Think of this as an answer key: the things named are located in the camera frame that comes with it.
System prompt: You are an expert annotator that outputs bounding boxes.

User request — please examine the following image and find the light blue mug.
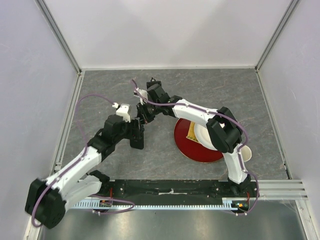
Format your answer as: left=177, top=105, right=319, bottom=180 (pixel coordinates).
left=240, top=145, right=252, bottom=163

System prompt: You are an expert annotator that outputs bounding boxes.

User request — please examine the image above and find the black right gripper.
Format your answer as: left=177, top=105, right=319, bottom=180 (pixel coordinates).
left=136, top=100, right=161, bottom=125

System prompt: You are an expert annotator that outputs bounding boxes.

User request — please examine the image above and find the aluminium front rail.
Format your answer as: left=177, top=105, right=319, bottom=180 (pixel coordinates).
left=34, top=178, right=310, bottom=200

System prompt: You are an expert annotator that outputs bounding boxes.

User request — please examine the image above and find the yellow sponge cloth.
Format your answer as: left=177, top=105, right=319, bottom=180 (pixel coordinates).
left=186, top=121, right=199, bottom=143

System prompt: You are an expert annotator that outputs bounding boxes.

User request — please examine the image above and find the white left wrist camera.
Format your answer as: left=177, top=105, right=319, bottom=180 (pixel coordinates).
left=112, top=102, right=131, bottom=123

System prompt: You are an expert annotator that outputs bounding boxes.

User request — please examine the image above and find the red round tray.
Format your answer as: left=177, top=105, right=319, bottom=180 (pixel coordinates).
left=173, top=118, right=223, bottom=163

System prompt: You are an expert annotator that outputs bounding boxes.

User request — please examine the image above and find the black phone stand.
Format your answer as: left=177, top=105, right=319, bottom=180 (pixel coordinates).
left=146, top=77, right=162, bottom=89

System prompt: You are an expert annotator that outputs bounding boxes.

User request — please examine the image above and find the right aluminium frame post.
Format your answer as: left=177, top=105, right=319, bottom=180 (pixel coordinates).
left=254, top=0, right=301, bottom=73

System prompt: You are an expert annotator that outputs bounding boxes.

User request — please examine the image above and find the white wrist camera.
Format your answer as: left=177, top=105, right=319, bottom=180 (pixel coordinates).
left=112, top=102, right=131, bottom=123
left=133, top=88, right=148, bottom=105

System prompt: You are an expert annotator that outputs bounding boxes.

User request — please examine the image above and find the white paper plate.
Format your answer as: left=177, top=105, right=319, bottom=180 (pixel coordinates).
left=194, top=123, right=217, bottom=151

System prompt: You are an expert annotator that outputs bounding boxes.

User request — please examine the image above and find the aluminium frame post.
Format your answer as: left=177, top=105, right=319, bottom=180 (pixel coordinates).
left=254, top=0, right=301, bottom=73
left=34, top=0, right=83, bottom=75

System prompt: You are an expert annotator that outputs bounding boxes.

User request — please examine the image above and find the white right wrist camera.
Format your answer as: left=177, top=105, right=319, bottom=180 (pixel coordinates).
left=133, top=88, right=148, bottom=105

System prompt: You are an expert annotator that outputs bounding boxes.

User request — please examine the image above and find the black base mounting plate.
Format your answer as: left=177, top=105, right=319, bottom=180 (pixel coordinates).
left=96, top=179, right=257, bottom=206

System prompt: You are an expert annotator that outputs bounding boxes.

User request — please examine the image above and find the slotted cable duct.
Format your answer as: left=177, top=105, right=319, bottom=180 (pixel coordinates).
left=71, top=197, right=249, bottom=211

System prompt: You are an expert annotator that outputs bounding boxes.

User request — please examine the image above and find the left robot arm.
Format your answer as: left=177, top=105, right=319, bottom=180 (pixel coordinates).
left=25, top=114, right=144, bottom=229

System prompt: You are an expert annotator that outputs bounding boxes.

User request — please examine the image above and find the black smartphone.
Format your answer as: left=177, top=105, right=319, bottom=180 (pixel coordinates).
left=129, top=135, right=144, bottom=150

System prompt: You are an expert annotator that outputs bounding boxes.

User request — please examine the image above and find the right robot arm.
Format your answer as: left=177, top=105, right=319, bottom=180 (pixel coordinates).
left=134, top=83, right=251, bottom=197

